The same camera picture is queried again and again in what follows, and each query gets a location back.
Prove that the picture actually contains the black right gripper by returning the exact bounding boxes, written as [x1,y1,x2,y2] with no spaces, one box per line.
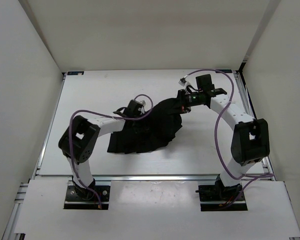
[167,89,203,115]

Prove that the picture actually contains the black pleated skirt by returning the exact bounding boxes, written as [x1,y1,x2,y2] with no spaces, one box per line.
[107,98,182,154]

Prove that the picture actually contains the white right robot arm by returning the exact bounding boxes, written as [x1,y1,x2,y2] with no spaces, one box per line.
[177,88,270,200]

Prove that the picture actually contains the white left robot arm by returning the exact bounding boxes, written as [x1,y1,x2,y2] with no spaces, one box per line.
[58,115,146,202]

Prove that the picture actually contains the blue left corner label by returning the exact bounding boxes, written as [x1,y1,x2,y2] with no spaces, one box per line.
[67,71,84,76]

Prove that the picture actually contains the white front cover board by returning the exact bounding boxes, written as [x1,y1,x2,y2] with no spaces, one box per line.
[15,180,300,240]

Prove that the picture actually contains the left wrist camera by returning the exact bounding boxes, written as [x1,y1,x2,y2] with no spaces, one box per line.
[126,99,143,116]

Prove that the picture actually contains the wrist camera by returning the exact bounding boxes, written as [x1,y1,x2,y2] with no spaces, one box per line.
[195,74,215,91]
[126,99,143,116]

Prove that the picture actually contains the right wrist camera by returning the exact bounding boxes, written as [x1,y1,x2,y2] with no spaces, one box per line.
[195,74,215,91]

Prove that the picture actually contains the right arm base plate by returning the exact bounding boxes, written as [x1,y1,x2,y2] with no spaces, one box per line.
[195,184,248,212]

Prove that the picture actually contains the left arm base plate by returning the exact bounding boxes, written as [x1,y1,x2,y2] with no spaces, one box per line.
[63,181,111,210]

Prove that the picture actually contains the right aluminium side rail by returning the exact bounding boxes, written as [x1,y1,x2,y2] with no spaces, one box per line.
[233,70,274,176]

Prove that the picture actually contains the aluminium table edge rail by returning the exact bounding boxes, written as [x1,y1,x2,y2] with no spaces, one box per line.
[32,172,276,184]

